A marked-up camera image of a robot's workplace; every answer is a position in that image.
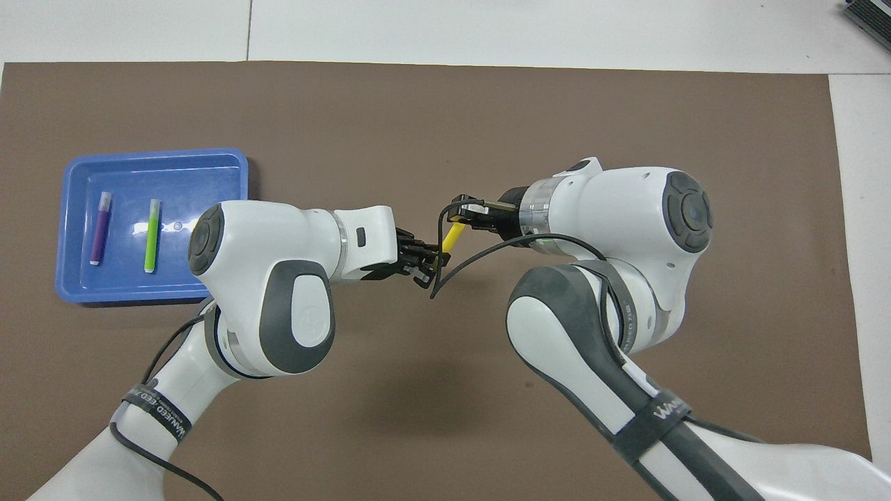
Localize dark ribbed device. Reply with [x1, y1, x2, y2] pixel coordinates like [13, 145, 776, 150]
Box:
[844, 0, 891, 33]

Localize blue plastic tray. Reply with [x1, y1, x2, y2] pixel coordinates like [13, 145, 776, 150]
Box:
[54, 148, 249, 305]

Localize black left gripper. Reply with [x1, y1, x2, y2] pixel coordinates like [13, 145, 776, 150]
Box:
[394, 226, 452, 287]

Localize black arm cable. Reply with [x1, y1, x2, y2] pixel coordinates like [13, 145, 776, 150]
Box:
[108, 306, 225, 501]
[429, 198, 634, 363]

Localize purple highlighter pen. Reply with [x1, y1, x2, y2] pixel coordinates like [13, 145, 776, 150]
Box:
[89, 191, 113, 266]

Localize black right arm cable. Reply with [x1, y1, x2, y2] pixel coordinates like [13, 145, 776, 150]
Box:
[429, 198, 634, 363]

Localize brown table mat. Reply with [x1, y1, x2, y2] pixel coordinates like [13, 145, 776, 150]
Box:
[0, 61, 873, 501]

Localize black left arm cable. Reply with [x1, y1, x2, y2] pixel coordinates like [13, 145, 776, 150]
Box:
[108, 306, 225, 501]

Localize green highlighter pen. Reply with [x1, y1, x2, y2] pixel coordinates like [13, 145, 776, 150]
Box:
[143, 199, 162, 273]

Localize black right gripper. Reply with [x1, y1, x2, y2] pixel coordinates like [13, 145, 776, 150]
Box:
[448, 185, 524, 241]

